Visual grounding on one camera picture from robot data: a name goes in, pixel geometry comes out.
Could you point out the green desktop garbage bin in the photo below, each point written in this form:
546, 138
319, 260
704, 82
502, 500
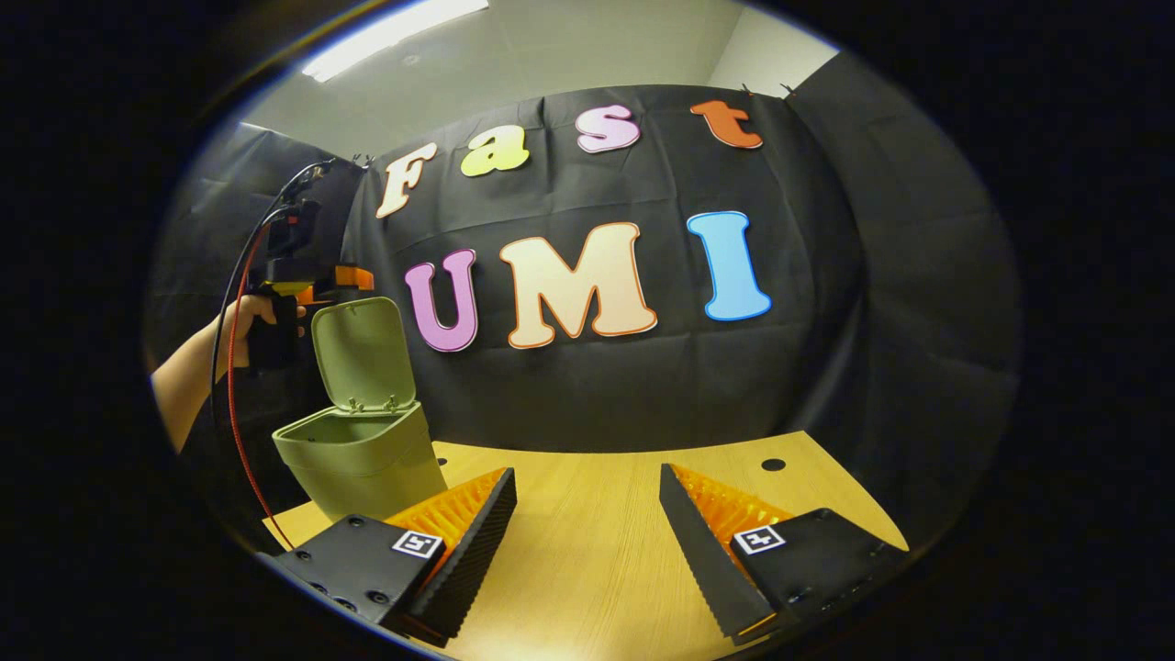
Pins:
367, 459

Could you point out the black backdrop cloth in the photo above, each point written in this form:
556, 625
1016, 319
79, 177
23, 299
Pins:
643, 386

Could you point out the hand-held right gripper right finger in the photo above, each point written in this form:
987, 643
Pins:
711, 569

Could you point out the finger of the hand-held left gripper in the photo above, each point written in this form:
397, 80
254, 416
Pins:
356, 277
314, 296

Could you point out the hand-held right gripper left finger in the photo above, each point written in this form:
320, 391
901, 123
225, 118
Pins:
468, 565

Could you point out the wooden desktop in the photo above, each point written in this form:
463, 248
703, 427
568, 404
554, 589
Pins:
587, 551

